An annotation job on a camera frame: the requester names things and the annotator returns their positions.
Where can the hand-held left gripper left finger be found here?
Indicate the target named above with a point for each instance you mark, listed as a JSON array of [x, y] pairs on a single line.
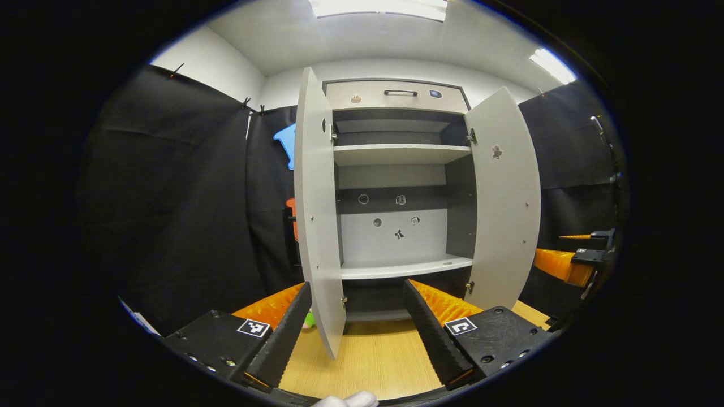
[[285, 333]]

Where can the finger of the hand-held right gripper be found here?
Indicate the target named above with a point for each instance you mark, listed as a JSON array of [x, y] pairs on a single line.
[[557, 265], [588, 244]]

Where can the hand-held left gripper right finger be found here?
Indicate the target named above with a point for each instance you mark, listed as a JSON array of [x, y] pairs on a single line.
[[432, 339]]

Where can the grey cabinet door dice stickers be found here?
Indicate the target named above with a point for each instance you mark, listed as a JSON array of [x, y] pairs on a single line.
[[503, 226]]

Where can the grey cabinet door checkered sticker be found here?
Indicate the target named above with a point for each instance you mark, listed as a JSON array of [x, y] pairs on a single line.
[[317, 226]]

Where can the grey double-door shoe cabinet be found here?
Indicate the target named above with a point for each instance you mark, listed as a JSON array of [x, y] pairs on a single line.
[[362, 249]]

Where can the grey cabinet shelf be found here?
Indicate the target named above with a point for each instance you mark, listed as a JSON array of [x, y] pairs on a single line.
[[396, 154], [396, 268]]

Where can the pink green plush toy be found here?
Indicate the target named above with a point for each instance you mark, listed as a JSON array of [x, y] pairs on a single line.
[[309, 321]]

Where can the narrow ceiling light panel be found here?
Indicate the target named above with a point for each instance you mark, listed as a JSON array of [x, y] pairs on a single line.
[[553, 66]]

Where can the white panel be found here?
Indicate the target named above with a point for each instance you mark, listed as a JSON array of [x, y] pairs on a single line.
[[141, 322]]

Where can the black backdrop cloth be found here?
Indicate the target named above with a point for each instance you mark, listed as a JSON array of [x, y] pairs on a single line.
[[169, 198]]

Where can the large ceiling light panel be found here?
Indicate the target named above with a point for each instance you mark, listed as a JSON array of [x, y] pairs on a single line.
[[379, 8]]

